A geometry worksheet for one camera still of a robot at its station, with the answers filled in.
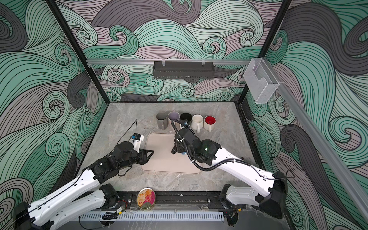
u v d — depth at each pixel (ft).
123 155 1.83
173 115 3.22
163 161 2.95
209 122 3.37
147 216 2.29
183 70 3.10
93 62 3.12
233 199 1.96
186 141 1.65
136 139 2.16
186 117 3.18
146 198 2.34
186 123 2.01
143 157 2.12
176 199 2.45
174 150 2.82
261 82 2.61
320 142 1.70
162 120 3.13
